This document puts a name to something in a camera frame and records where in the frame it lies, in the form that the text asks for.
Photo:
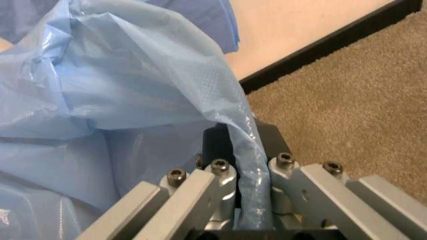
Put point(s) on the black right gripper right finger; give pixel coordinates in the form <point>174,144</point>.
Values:
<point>320,197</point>

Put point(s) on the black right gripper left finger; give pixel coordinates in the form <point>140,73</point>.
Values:
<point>187,200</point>

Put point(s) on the blue plastic garbage bag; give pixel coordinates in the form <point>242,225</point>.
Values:
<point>110,105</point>

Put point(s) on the black baseboard strip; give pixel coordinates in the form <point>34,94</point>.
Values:
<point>333,41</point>

